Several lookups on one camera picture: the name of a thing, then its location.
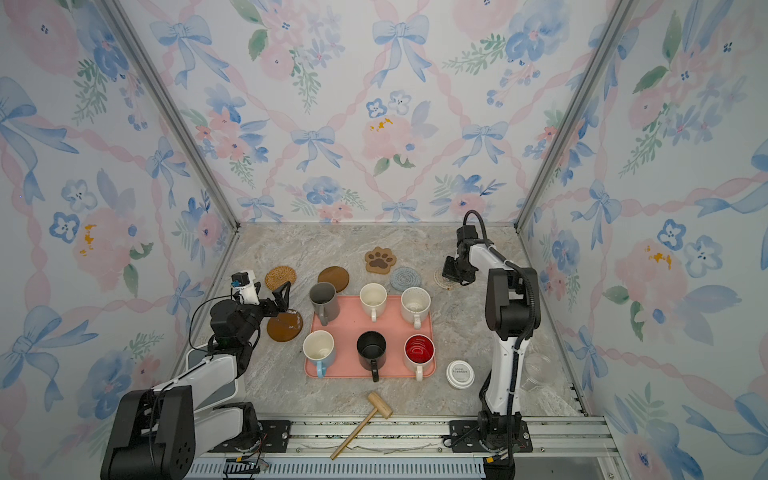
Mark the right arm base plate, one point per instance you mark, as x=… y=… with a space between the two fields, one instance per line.
x=467 y=436

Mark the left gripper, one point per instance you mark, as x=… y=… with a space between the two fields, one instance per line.
x=272 y=311

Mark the dark brown glossy coaster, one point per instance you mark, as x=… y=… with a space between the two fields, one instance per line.
x=285 y=326

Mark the grey blue woven coaster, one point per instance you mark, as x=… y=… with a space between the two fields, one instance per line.
x=404 y=278

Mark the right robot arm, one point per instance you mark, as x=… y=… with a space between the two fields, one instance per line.
x=512 y=312

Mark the brown cork round coaster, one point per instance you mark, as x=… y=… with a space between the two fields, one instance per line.
x=337 y=276

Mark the white round lidded jar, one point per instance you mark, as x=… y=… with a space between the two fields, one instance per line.
x=460 y=374

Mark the red interior white mug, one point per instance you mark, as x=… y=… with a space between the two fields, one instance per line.
x=419 y=354

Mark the grey mug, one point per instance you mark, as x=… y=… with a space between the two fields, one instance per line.
x=323 y=297

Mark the cream mug middle back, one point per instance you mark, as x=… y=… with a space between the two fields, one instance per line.
x=373 y=297

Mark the clear glass jar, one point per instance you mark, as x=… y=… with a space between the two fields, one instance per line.
x=538 y=371

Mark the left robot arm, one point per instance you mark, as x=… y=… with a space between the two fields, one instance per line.
x=159 y=432

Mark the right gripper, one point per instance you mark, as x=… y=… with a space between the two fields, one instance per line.
x=447 y=271

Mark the blue handled cream mug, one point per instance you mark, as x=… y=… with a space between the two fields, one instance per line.
x=320 y=350

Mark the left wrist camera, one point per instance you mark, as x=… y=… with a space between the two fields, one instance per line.
x=245 y=287

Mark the cream mug right back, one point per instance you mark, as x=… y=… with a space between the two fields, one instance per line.
x=415 y=306

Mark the woven rattan coaster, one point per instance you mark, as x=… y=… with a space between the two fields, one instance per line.
x=278 y=276

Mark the black mug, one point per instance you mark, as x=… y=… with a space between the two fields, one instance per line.
x=371 y=348

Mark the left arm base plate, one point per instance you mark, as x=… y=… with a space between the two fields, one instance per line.
x=269 y=436

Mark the paw shaped wooden coaster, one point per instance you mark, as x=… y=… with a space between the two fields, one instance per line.
x=379 y=260

